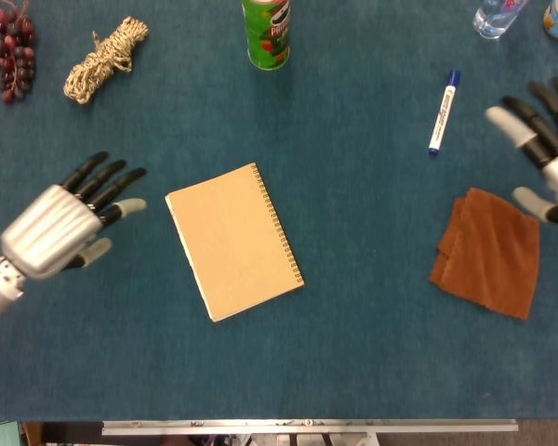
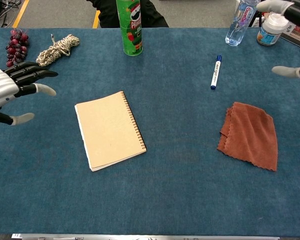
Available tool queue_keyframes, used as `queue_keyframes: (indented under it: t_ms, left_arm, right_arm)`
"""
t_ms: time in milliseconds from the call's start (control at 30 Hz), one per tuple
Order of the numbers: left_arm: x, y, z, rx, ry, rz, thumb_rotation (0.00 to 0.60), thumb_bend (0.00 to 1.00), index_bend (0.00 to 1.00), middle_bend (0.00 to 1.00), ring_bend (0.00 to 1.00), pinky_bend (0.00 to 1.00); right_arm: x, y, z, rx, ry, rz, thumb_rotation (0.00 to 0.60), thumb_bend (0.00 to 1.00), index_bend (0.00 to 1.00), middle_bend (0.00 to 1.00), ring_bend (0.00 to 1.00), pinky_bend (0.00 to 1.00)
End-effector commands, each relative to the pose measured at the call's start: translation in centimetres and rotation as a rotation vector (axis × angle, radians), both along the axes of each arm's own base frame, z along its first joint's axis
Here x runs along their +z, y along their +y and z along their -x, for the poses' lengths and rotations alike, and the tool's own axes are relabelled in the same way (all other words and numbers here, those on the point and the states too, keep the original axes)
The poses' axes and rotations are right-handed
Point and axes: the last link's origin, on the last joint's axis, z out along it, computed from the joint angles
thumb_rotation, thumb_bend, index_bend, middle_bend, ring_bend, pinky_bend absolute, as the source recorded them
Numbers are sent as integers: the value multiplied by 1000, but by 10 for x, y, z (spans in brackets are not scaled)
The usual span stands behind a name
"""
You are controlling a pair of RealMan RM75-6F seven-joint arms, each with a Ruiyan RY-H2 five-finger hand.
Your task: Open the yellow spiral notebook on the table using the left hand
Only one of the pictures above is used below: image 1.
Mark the bunch of dark red grapes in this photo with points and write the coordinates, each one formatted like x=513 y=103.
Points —
x=14 y=53

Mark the clear plastic water bottle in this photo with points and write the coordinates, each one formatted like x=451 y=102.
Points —
x=495 y=16

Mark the spiral notebook with kraft cover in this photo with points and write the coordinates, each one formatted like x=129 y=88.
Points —
x=235 y=241

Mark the teal box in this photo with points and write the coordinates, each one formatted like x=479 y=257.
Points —
x=0 y=433

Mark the aluminium table edge rail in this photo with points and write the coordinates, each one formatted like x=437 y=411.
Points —
x=307 y=426

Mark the blue felt table mat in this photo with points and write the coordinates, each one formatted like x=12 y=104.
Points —
x=279 y=362

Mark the orange microfibre cloth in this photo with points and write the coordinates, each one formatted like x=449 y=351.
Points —
x=490 y=253

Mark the left silver and black robot hand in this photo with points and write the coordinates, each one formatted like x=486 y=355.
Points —
x=51 y=230

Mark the right silver and black robot hand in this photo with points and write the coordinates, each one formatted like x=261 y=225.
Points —
x=546 y=135

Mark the green Pringles can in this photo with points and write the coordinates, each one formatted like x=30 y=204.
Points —
x=267 y=35

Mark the blue and white marker pen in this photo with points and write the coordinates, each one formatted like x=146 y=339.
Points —
x=443 y=114

